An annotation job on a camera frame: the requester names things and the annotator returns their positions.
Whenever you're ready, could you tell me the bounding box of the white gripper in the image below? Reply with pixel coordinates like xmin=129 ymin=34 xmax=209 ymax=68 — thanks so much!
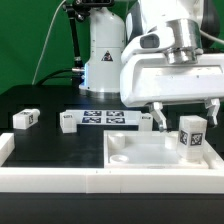
xmin=120 ymin=23 xmax=224 ymax=132

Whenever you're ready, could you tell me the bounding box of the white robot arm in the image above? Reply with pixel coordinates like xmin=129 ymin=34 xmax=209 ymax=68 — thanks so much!
xmin=80 ymin=0 xmax=224 ymax=131

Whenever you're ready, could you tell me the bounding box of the white U-shaped obstacle fence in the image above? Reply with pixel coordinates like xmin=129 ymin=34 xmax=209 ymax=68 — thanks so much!
xmin=0 ymin=133 xmax=224 ymax=194

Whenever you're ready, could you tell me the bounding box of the white marker base plate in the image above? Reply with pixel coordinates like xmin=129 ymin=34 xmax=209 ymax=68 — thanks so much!
xmin=65 ymin=110 xmax=141 ymax=125

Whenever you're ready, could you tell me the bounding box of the black cable bundle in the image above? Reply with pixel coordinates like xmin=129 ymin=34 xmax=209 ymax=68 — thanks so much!
xmin=34 ymin=68 xmax=83 ymax=87

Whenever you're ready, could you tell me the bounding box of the grey cable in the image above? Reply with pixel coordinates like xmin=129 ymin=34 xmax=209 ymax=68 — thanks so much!
xmin=31 ymin=0 xmax=68 ymax=86

